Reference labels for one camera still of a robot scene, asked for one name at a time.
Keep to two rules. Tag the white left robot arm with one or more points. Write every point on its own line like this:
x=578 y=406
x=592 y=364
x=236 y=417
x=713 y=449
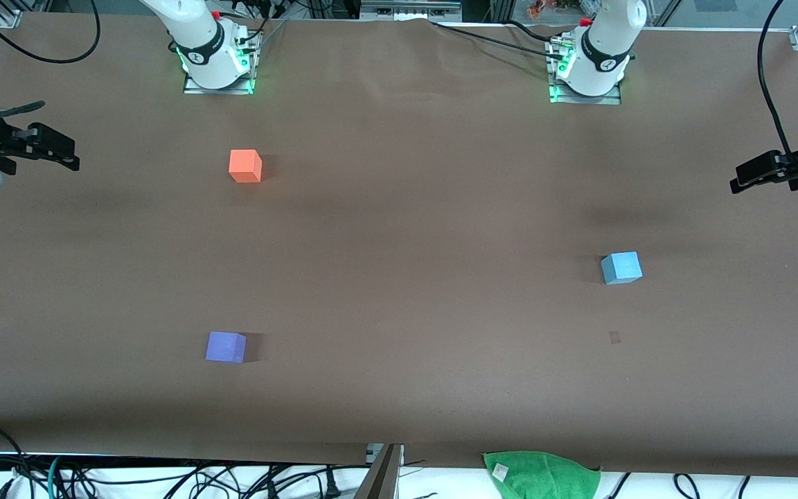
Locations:
x=603 y=52

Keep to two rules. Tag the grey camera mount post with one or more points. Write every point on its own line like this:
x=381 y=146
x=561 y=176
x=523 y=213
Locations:
x=382 y=475

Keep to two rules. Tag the light blue foam block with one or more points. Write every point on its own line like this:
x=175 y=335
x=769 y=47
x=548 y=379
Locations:
x=621 y=267

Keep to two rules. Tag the purple foam block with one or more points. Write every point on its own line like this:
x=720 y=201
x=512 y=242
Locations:
x=225 y=347

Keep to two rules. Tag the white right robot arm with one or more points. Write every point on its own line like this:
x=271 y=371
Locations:
x=205 y=48

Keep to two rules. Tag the orange foam block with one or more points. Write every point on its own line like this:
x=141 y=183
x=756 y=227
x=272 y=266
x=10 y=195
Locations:
x=244 y=166

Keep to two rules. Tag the grey equipment box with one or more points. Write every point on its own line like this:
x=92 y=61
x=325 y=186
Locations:
x=409 y=8

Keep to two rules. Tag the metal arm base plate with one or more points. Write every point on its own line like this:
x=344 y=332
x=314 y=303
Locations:
x=250 y=69
x=557 y=93

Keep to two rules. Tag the green microfiber cloth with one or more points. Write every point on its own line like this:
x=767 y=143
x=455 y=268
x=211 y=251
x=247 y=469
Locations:
x=537 y=475

